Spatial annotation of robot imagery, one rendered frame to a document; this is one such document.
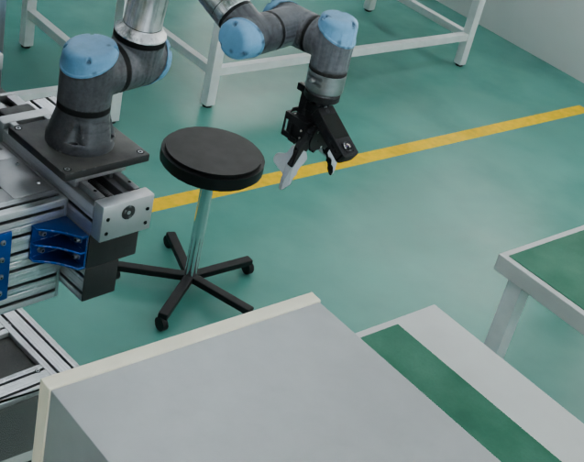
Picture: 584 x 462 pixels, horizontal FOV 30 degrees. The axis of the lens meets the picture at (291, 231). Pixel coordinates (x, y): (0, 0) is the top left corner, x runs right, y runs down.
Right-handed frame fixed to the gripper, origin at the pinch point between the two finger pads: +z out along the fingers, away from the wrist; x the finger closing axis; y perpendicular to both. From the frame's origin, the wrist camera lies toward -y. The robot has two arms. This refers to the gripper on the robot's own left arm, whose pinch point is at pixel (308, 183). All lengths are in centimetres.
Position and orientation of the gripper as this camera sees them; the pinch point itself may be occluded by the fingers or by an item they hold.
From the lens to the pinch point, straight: 216.8
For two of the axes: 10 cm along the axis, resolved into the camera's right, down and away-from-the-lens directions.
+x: -7.1, 2.4, -6.6
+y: -6.8, -5.0, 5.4
